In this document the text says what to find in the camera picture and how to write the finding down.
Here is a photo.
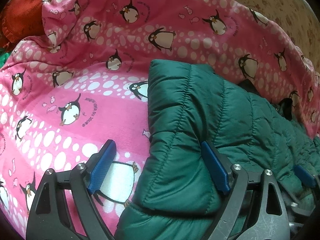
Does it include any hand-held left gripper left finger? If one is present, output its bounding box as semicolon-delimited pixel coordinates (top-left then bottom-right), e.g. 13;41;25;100
26;139;117;240

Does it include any red knitted cloth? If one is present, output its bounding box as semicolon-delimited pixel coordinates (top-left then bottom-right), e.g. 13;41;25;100
0;0;46;48

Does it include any green cloth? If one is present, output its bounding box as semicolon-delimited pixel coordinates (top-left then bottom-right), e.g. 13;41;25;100
0;47;16;66

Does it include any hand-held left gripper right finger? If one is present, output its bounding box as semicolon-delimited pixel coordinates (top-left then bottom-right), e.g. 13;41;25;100
201;141;292;240

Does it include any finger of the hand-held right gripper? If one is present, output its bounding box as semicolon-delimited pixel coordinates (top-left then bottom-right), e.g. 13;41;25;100
292;164;317;189

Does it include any green puffer jacket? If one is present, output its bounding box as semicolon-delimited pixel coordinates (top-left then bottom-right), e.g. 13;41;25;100
116;59;320;240

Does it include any pink penguin print blanket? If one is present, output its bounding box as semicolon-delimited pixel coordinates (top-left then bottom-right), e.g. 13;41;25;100
0;0;318;240

